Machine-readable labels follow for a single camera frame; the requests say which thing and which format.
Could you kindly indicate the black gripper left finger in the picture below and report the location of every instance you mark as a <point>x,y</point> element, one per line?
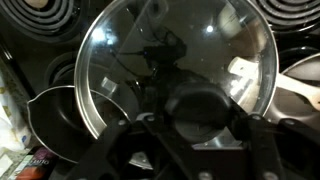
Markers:
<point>129,151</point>

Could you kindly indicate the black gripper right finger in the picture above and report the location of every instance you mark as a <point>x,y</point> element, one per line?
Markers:
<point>288,150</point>

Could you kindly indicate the glass pot lid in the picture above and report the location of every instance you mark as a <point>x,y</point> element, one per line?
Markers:
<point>137,52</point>

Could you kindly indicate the black pot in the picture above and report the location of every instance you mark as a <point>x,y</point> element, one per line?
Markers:
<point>55,120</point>

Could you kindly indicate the black frying pan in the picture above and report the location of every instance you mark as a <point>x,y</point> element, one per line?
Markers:
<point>297,94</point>

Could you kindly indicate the red black package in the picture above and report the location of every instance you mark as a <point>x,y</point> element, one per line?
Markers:
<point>40,166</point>

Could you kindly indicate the wooden spatula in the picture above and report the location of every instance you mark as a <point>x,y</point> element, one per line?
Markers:
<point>248,69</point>

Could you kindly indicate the white dish towel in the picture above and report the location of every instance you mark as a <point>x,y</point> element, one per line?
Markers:
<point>14,132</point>

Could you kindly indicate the black electric stove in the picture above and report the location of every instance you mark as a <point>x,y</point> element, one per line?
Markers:
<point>42,38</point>

